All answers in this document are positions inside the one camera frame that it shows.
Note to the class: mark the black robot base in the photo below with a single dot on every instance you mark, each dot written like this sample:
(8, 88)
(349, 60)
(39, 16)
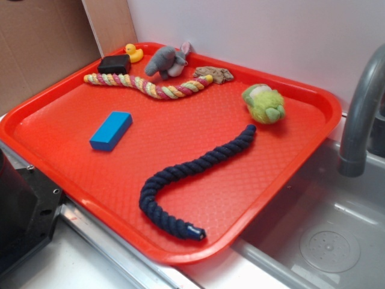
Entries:
(30, 205)

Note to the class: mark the blue rectangular block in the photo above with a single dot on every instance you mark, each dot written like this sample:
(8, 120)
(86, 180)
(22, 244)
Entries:
(111, 131)

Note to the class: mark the black rectangular block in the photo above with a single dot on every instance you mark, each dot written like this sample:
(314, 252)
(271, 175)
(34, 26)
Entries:
(117, 64)

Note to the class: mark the red plastic tray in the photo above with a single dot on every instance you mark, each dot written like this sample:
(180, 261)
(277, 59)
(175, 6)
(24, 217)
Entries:
(52, 131)

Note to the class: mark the brown crumpled cloth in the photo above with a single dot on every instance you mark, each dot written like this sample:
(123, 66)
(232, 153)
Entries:
(219, 75)

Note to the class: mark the green plush toy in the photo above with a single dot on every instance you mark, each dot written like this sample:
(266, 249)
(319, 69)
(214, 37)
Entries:
(265, 105)

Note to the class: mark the grey plush elephant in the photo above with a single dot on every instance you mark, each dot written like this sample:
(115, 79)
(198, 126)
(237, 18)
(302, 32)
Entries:
(168, 62)

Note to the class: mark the yellow rubber duck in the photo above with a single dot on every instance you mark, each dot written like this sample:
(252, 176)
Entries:
(135, 55)

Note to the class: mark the grey plastic sink basin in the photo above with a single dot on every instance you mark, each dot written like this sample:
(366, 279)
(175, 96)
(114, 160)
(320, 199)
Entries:
(317, 196)

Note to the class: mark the grey sink faucet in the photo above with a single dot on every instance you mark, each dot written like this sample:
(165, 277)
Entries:
(364, 126)

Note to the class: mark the round sink drain cover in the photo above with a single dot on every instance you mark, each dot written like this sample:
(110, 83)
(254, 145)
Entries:
(330, 250)

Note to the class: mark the brown cardboard panel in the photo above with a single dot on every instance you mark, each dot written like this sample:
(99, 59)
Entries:
(42, 42)

